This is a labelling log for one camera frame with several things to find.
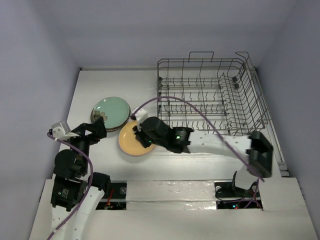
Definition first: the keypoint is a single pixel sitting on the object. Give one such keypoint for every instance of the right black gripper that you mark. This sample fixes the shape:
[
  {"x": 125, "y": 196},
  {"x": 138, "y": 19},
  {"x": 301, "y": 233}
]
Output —
[{"x": 142, "y": 137}]

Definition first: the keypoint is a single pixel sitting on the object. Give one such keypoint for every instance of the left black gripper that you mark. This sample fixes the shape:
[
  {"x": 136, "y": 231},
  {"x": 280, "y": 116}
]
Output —
[{"x": 98, "y": 128}]

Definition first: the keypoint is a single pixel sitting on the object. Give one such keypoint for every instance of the yellow orange plate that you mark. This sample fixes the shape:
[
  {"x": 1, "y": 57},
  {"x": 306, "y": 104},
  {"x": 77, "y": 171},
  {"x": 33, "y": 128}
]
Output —
[{"x": 128, "y": 143}]

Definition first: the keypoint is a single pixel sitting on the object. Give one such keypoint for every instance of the mint green flower plate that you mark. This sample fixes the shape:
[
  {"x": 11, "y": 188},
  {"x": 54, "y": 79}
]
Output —
[{"x": 114, "y": 110}]

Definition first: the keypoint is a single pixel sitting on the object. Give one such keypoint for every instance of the pink plate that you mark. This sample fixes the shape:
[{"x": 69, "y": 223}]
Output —
[{"x": 137, "y": 113}]

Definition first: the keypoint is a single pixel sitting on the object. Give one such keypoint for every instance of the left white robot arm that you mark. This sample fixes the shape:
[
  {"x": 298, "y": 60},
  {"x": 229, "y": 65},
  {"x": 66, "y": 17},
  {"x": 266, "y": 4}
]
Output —
[{"x": 77, "y": 188}]

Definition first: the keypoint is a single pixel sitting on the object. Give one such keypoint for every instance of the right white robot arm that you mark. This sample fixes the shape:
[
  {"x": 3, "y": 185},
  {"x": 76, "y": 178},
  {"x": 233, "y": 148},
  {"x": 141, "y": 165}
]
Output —
[{"x": 253, "y": 150}]

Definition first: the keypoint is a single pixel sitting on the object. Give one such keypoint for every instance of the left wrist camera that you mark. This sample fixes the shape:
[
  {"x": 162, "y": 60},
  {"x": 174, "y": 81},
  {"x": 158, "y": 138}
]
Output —
[{"x": 62, "y": 131}]

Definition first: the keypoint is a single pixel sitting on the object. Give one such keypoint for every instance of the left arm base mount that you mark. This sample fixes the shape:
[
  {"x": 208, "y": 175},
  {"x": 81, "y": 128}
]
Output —
[{"x": 116, "y": 198}]

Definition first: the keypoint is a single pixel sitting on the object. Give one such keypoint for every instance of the grey wire dish rack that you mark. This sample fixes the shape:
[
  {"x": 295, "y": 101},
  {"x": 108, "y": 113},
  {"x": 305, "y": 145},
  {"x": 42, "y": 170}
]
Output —
[{"x": 225, "y": 89}]

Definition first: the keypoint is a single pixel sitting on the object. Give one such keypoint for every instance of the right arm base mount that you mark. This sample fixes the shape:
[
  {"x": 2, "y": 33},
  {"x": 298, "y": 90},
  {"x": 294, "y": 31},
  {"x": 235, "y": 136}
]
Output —
[{"x": 230, "y": 197}]

